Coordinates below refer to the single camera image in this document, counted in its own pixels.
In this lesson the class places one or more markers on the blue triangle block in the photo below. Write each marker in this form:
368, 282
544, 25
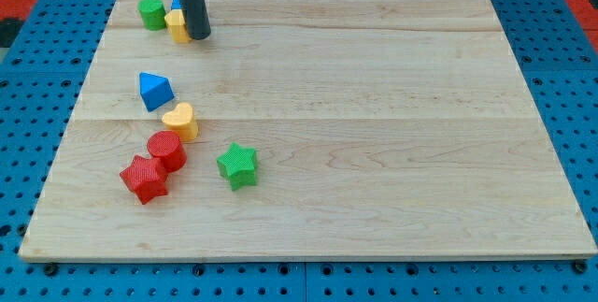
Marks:
154, 90

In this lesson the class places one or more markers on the wooden board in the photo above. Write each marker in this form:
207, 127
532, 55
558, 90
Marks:
385, 131

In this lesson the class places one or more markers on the green star block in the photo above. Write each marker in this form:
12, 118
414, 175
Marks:
239, 166

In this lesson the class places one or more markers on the yellow heart block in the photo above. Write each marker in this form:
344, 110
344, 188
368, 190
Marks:
182, 121

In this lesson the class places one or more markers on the red cylinder block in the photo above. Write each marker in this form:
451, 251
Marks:
167, 147

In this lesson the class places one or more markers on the red star block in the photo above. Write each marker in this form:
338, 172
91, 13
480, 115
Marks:
146, 178

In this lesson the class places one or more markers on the yellow pentagon block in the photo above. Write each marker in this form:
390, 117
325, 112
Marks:
176, 26

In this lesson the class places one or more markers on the blue block behind rod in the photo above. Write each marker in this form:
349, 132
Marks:
175, 4

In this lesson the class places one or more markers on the green cylinder block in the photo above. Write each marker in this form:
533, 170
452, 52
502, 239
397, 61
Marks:
152, 14

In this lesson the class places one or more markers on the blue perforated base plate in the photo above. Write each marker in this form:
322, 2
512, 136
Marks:
40, 81

